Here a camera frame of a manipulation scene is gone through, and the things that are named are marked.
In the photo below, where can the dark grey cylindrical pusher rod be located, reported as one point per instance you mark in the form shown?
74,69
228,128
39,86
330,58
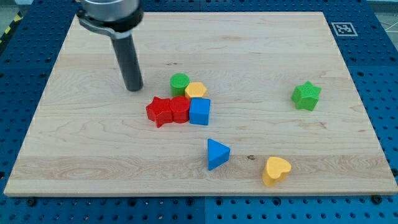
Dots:
128,63

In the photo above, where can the red star block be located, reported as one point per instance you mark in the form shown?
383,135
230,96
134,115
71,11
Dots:
159,111

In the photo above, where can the green star block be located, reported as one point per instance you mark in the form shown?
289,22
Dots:
306,96

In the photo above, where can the green cylinder block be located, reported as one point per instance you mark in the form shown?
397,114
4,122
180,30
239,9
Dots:
178,84

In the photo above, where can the red cylinder block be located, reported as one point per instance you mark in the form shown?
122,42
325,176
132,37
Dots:
180,106

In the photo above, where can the yellow hexagon block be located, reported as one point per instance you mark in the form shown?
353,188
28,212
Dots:
195,90

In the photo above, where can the blue cube block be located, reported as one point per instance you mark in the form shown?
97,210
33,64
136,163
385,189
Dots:
199,111

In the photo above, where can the light wooden board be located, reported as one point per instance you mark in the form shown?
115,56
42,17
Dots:
258,103

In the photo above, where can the blue triangle block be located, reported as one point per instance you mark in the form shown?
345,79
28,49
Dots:
218,154

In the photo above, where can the yellow heart block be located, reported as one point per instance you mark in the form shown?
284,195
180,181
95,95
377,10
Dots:
276,170

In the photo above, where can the white fiducial marker tag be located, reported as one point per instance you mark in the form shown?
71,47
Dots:
344,29

